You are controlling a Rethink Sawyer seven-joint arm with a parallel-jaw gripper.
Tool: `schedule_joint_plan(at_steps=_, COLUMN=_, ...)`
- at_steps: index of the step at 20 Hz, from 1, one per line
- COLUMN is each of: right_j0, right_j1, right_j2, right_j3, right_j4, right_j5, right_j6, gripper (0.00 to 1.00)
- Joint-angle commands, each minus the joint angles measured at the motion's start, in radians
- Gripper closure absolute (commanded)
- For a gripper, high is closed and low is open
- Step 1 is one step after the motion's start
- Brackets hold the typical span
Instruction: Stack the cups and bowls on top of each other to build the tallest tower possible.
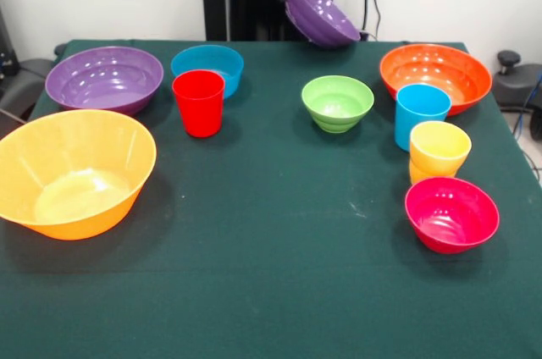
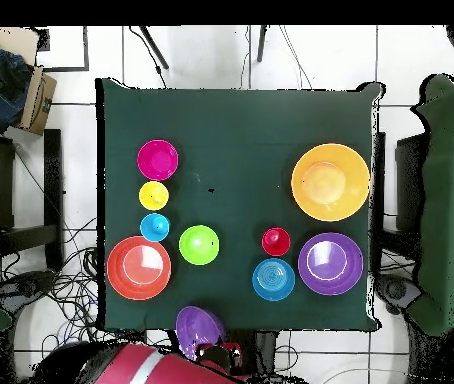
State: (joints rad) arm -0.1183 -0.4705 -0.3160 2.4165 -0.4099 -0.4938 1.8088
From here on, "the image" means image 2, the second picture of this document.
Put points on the black wheeled base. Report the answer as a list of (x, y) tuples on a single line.
[(23, 288), (397, 292)]

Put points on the blue clothing pile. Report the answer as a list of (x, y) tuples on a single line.
[(5, 88)]

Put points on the blue cup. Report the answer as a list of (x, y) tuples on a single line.
[(155, 227)]

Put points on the black metal frame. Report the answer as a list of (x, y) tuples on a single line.
[(409, 180), (53, 180)]

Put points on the green bowl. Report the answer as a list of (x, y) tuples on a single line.
[(199, 244)]

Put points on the blue bowl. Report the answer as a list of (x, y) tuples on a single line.
[(273, 279)]

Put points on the cardboard box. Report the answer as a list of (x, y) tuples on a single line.
[(37, 100)]

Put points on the orange-red bowl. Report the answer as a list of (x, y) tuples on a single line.
[(139, 268)]

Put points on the red cup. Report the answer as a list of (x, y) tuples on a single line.
[(276, 241)]

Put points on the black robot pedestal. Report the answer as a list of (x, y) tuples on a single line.
[(265, 352)]

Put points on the purple bowl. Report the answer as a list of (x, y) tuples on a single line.
[(199, 326), (330, 264)]

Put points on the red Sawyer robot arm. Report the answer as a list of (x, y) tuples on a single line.
[(171, 368)]

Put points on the yellow cup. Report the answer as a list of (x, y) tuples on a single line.
[(154, 195)]

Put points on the white board black frame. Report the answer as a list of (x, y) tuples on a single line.
[(63, 48)]

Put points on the dark green tablecloth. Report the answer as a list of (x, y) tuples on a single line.
[(235, 132)]

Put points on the black stand leg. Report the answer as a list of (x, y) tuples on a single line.
[(155, 48), (262, 44)]

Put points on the large yellow bowl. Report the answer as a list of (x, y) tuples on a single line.
[(330, 182)]

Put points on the beige cardboard sheet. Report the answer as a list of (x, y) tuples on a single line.
[(15, 44)]

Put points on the pink bowl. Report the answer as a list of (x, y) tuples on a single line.
[(158, 160)]

